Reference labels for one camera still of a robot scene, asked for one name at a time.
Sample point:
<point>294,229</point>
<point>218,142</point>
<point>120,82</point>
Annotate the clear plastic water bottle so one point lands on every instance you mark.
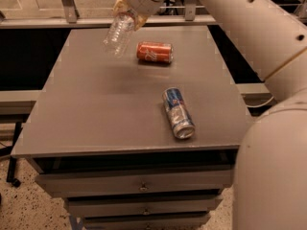
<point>119,33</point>

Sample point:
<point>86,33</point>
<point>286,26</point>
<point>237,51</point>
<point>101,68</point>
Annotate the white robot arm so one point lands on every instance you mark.
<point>270,175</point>

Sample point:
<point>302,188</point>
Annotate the middle grey drawer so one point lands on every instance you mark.
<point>143,206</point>

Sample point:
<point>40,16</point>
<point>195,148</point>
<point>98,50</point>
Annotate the grey drawer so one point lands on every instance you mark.
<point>143,206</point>
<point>79,184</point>
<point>149,222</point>

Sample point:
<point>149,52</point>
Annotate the blue silver energy drink can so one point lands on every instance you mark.
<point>180,120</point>

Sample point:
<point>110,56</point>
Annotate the top grey drawer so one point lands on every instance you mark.
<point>79,184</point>

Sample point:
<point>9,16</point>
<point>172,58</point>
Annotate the orange soda can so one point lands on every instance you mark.
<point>155,52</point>

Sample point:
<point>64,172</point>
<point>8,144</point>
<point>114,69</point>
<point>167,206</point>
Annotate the grey metal railing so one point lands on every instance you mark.
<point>19,14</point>

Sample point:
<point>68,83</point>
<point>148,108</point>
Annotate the grey drawer cabinet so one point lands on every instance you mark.
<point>99,113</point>

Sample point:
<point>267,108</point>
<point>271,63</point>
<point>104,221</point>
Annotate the bottom grey drawer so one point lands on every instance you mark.
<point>149,222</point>

